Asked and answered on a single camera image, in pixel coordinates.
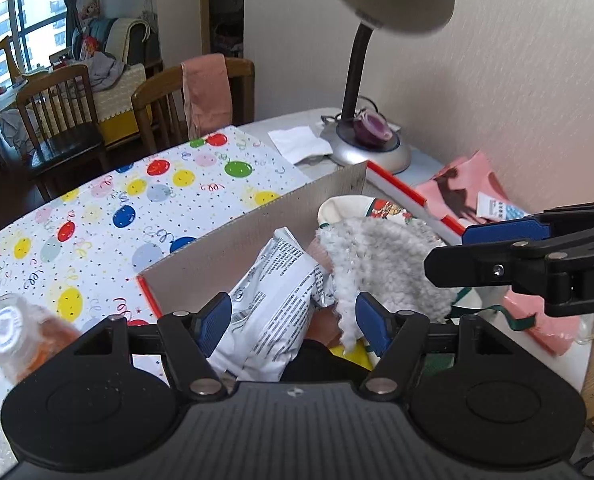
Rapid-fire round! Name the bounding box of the cream blanket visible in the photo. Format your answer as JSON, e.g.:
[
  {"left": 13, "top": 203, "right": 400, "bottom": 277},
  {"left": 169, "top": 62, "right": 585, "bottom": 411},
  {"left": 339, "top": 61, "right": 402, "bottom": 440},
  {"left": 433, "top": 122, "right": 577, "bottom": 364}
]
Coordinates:
[{"left": 108, "top": 17, "right": 150, "bottom": 61}]

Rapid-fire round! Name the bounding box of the pink soft cloth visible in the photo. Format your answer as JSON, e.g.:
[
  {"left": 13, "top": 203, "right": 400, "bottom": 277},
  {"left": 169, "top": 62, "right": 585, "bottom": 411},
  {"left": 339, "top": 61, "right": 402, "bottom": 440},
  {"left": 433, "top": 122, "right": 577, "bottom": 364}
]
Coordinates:
[{"left": 304, "top": 237, "right": 345, "bottom": 348}]

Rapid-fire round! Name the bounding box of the balloon print tablecloth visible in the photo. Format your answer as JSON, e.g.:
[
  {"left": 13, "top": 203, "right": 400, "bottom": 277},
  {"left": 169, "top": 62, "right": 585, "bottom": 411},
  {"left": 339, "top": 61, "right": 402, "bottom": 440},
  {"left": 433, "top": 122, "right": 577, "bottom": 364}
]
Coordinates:
[{"left": 0, "top": 127, "right": 310, "bottom": 461}]

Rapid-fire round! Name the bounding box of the orange juice bottle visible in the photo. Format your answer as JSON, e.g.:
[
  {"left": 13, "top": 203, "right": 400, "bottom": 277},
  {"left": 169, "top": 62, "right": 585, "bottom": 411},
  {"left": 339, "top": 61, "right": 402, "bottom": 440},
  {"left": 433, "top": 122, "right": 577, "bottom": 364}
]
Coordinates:
[{"left": 0, "top": 292, "right": 80, "bottom": 386}]

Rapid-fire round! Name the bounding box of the wooden slat-back chair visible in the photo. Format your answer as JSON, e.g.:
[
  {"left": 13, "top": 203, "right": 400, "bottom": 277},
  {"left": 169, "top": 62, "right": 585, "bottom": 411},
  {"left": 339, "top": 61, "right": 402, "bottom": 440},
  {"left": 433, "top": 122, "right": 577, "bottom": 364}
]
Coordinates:
[{"left": 16, "top": 64, "right": 110, "bottom": 201}]

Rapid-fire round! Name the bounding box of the gooseneck desk lamp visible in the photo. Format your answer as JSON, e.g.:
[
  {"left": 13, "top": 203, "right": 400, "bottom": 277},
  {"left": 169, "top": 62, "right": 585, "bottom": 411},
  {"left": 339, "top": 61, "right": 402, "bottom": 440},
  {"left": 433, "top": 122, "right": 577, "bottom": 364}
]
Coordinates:
[{"left": 319, "top": 0, "right": 456, "bottom": 168}]

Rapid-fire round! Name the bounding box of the white printed packet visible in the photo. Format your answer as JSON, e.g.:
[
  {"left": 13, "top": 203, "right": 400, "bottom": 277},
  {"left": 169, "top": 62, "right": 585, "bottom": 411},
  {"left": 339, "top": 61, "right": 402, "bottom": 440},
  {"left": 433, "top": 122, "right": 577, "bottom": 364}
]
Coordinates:
[{"left": 207, "top": 226, "right": 335, "bottom": 383}]

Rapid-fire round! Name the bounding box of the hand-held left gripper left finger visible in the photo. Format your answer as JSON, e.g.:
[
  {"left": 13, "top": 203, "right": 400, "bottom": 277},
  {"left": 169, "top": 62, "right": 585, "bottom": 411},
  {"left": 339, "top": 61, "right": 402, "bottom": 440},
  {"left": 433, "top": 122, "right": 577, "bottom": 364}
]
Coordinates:
[{"left": 74, "top": 291, "right": 234, "bottom": 401}]

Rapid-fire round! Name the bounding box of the purple cup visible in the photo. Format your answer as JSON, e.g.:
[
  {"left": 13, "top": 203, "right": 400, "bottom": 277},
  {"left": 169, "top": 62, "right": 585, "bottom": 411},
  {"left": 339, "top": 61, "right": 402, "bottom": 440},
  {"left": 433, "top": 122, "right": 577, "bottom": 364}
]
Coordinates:
[{"left": 352, "top": 112, "right": 394, "bottom": 146}]

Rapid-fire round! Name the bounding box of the white paper sheet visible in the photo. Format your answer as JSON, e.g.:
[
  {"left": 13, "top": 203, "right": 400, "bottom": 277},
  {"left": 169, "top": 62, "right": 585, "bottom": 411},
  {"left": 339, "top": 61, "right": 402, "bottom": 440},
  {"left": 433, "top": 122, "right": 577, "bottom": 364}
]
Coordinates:
[{"left": 268, "top": 126, "right": 334, "bottom": 165}]

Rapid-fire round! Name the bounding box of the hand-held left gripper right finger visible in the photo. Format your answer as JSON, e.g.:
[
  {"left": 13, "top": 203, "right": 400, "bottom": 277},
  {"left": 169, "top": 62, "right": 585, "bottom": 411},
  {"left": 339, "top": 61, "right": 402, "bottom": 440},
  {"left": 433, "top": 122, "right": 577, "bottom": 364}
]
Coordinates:
[{"left": 354, "top": 291, "right": 512, "bottom": 401}]

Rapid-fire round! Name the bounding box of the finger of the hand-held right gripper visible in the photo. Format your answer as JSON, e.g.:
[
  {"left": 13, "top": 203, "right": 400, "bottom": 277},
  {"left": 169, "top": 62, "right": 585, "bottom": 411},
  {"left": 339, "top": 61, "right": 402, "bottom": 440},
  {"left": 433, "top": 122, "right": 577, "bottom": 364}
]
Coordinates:
[
  {"left": 424, "top": 224, "right": 594, "bottom": 289},
  {"left": 462, "top": 200, "right": 594, "bottom": 247}
]

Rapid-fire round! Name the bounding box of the yellow sponge cloth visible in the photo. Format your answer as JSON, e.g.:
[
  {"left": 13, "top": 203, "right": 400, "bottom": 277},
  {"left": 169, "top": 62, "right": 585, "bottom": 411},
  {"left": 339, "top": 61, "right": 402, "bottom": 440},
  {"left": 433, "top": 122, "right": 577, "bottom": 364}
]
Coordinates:
[{"left": 327, "top": 335, "right": 380, "bottom": 373}]

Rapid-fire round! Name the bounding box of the wooden chair with towel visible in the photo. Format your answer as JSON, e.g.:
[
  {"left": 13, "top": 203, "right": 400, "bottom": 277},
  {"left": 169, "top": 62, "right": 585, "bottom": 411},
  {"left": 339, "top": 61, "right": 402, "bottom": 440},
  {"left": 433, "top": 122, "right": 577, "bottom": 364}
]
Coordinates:
[{"left": 131, "top": 55, "right": 255, "bottom": 153}]

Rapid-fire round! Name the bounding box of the grey clothes pile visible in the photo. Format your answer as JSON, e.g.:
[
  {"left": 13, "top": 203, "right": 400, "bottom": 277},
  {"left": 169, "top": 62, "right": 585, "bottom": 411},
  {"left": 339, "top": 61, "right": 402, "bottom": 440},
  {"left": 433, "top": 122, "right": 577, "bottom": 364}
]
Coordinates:
[{"left": 88, "top": 52, "right": 126, "bottom": 92}]

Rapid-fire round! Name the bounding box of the red cardboard box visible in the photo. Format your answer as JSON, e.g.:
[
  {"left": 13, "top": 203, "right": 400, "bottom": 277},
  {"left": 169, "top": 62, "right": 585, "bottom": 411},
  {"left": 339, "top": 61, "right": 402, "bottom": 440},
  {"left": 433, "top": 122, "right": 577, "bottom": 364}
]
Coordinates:
[{"left": 136, "top": 161, "right": 467, "bottom": 331}]

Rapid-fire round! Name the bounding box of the black cloth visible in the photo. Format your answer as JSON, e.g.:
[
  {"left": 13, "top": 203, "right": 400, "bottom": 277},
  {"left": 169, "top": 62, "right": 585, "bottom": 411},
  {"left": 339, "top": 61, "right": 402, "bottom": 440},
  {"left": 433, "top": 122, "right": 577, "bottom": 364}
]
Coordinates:
[{"left": 282, "top": 340, "right": 373, "bottom": 386}]

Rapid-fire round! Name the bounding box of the sofa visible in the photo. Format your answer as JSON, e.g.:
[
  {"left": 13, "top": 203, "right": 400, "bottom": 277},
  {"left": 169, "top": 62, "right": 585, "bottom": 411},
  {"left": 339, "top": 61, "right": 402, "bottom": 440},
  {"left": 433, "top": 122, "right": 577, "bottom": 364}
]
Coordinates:
[{"left": 72, "top": 15, "right": 165, "bottom": 146}]

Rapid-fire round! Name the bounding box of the pink towel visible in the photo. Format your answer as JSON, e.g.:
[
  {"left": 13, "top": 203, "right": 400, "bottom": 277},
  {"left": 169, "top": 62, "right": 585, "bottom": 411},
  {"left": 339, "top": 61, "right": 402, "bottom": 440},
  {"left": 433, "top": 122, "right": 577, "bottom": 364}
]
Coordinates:
[{"left": 181, "top": 53, "right": 233, "bottom": 141}]

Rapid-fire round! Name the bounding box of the window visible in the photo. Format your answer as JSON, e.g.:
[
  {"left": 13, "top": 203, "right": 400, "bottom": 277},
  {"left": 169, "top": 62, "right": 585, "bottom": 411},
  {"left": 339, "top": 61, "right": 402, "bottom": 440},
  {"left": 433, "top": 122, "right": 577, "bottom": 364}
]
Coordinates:
[{"left": 0, "top": 0, "right": 70, "bottom": 91}]

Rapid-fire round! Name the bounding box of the grey fluffy cloth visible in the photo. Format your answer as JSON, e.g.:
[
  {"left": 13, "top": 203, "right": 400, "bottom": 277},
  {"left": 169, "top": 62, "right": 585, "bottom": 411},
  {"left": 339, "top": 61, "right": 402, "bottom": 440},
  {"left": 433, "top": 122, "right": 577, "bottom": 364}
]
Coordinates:
[{"left": 314, "top": 217, "right": 460, "bottom": 351}]

